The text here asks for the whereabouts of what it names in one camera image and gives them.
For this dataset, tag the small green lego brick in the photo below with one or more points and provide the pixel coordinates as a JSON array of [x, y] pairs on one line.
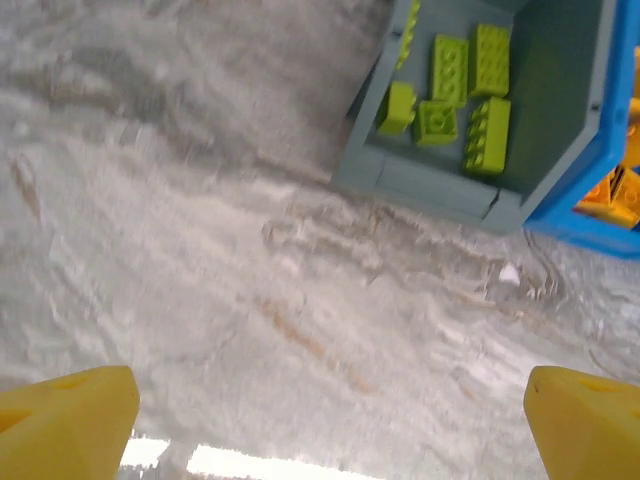
[[437, 122], [397, 110]]

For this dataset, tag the orange lego brick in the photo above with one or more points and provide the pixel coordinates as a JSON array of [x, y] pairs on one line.
[[597, 192], [635, 114], [630, 197]]

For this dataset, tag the small white scrap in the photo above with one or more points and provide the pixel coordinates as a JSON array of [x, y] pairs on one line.
[[510, 274]]

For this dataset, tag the grey plastic bin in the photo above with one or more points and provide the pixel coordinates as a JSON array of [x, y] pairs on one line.
[[545, 100]]

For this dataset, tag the blue plastic bin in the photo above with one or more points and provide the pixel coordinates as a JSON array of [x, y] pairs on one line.
[[610, 130]]

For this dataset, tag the long green lego brick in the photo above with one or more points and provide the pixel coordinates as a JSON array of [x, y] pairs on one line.
[[450, 70], [487, 137], [490, 60], [407, 35]]

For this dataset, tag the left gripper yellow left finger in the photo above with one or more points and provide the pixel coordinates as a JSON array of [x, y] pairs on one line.
[[60, 430]]

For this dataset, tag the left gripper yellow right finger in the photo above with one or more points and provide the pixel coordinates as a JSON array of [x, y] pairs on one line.
[[590, 430]]

